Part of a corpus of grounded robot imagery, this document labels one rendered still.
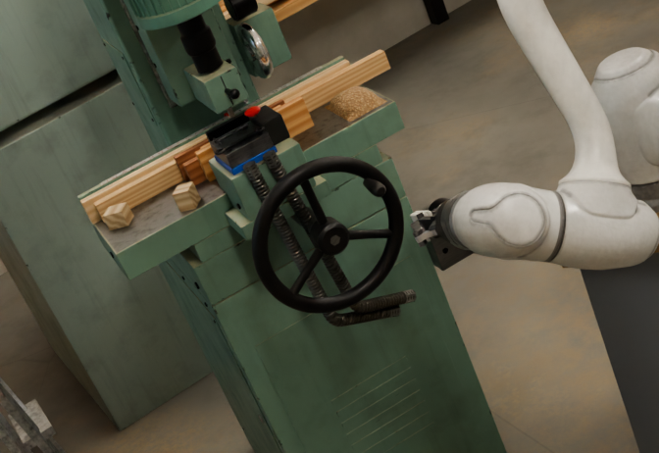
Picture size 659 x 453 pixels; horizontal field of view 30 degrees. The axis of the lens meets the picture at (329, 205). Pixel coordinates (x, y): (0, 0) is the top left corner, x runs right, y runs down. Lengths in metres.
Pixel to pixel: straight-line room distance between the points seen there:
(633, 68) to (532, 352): 1.10
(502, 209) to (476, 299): 1.73
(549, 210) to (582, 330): 1.42
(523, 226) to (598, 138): 0.21
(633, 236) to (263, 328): 0.88
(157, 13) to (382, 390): 0.89
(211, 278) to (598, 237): 0.85
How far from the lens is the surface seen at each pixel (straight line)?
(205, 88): 2.33
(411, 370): 2.56
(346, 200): 2.36
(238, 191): 2.17
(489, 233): 1.65
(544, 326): 3.17
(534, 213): 1.65
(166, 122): 2.56
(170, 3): 2.25
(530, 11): 1.78
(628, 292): 2.31
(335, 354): 2.47
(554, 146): 3.98
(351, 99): 2.37
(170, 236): 2.26
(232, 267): 2.31
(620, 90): 2.19
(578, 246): 1.73
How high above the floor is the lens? 1.79
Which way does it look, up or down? 26 degrees down
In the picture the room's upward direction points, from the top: 23 degrees counter-clockwise
